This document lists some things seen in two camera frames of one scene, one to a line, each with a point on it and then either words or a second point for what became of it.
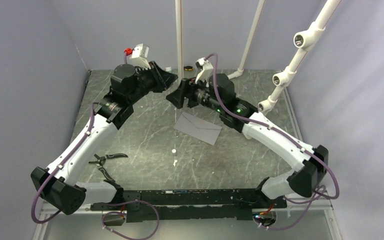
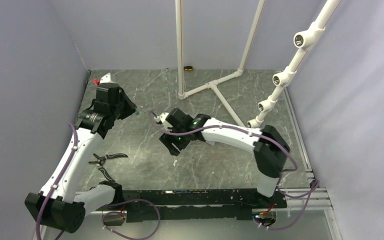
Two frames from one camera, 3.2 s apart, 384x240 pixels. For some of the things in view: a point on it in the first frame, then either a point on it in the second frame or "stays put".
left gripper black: [162, 79] -> [131, 107]
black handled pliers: [101, 160] stays put
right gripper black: [187, 88] -> [168, 139]
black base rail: [151, 205] stays put
